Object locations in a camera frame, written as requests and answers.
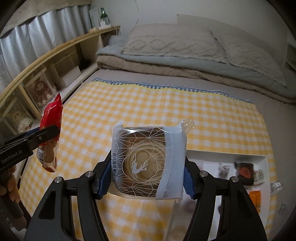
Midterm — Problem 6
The beige knitted pillow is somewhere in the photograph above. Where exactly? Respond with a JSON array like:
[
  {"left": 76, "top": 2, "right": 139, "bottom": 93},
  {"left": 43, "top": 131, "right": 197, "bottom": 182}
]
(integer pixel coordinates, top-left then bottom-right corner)
[
  {"left": 120, "top": 24, "right": 226, "bottom": 63},
  {"left": 216, "top": 34, "right": 287, "bottom": 88}
]

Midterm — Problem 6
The red pastry packet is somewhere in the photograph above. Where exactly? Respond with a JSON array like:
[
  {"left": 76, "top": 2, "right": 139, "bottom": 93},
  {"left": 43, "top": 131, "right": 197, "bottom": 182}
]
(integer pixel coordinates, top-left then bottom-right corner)
[{"left": 37, "top": 94, "right": 63, "bottom": 173}]

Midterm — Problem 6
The left human hand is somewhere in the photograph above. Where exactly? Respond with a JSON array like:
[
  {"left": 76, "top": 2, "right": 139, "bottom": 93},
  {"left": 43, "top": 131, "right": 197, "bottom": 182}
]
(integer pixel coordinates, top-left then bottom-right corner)
[{"left": 0, "top": 165, "right": 21, "bottom": 203}]

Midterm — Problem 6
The beige folded blanket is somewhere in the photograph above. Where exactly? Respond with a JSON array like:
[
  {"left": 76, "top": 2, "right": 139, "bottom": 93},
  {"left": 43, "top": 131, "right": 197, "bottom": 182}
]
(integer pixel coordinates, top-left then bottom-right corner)
[{"left": 96, "top": 55, "right": 295, "bottom": 104}]

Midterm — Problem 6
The white cardboard tray box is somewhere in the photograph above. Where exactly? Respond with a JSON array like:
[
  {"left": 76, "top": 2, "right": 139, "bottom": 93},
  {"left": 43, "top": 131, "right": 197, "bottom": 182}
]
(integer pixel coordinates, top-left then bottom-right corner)
[{"left": 166, "top": 150, "right": 270, "bottom": 240}]

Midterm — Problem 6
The beige knitted right pillow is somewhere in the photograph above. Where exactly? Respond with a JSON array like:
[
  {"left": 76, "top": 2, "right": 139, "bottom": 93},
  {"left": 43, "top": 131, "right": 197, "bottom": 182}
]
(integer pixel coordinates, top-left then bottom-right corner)
[{"left": 216, "top": 34, "right": 287, "bottom": 88}]

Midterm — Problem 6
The green glass bottle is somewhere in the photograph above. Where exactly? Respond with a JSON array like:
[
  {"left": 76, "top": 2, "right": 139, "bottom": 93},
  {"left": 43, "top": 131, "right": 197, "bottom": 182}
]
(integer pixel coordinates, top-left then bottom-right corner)
[{"left": 101, "top": 8, "right": 110, "bottom": 25}]

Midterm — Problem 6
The yellow white checkered cloth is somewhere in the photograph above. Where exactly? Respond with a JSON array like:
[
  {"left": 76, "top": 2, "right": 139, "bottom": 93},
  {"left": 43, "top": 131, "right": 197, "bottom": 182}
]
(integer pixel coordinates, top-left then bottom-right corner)
[{"left": 20, "top": 79, "right": 273, "bottom": 240}]

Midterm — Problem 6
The wooden bedside shelf unit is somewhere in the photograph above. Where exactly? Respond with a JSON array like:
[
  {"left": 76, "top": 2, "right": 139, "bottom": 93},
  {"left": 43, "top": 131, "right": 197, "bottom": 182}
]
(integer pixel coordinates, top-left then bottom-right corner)
[{"left": 1, "top": 26, "right": 120, "bottom": 139}]

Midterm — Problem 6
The small clear patterned snack packet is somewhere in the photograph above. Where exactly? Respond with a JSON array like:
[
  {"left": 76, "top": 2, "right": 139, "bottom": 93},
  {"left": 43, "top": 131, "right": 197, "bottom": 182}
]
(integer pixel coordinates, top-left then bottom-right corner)
[{"left": 218, "top": 163, "right": 230, "bottom": 179}]

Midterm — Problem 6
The beige knitted left pillow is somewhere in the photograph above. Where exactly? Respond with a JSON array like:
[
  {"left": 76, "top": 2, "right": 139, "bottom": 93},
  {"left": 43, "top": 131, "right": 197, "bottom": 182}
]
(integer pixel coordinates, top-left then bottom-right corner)
[{"left": 120, "top": 24, "right": 226, "bottom": 63}]

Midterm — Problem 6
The white deer mooncake packet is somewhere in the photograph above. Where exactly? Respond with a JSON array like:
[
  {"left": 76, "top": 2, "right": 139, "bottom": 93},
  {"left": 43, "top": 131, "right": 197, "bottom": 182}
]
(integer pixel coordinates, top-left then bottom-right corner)
[{"left": 108, "top": 119, "right": 195, "bottom": 200}]

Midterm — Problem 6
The black red mooncake packet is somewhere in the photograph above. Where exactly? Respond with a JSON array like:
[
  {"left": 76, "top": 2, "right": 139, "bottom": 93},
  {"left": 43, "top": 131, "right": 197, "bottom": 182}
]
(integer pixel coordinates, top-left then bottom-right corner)
[{"left": 234, "top": 163, "right": 254, "bottom": 186}]

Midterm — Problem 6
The clear box with plush toy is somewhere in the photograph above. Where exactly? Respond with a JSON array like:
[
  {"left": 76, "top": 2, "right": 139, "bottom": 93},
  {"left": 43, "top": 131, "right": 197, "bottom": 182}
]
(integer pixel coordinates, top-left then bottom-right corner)
[{"left": 24, "top": 71, "right": 56, "bottom": 110}]

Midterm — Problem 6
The orange pastry packet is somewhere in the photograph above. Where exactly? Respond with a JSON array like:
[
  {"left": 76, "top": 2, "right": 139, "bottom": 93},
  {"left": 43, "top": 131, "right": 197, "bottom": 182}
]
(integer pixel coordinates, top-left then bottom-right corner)
[{"left": 248, "top": 190, "right": 261, "bottom": 213}]

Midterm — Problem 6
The silver pleated curtain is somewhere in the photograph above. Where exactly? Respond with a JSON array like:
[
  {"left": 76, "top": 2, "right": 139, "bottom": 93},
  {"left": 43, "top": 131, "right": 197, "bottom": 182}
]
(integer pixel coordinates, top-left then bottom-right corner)
[{"left": 1, "top": 5, "right": 91, "bottom": 92}]

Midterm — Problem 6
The small white candy packet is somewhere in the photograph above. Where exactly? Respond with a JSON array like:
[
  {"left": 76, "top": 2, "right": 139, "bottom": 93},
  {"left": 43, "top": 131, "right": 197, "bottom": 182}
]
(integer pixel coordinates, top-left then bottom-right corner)
[{"left": 253, "top": 169, "right": 264, "bottom": 186}]

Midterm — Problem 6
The white box on shelf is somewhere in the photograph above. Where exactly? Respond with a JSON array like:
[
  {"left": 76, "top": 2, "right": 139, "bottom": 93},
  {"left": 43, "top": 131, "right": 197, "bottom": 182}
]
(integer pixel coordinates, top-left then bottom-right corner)
[{"left": 50, "top": 51, "right": 81, "bottom": 90}]

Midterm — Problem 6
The silver foil candy wrapper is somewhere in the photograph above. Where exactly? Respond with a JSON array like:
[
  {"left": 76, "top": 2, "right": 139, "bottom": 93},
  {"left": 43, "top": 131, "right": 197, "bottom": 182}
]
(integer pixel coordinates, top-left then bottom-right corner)
[{"left": 270, "top": 181, "right": 283, "bottom": 196}]

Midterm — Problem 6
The grey blue folded duvet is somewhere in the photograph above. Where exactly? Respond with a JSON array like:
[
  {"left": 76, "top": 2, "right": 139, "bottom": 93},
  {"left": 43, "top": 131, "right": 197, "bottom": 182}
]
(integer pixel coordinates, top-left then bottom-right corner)
[{"left": 96, "top": 36, "right": 295, "bottom": 98}]

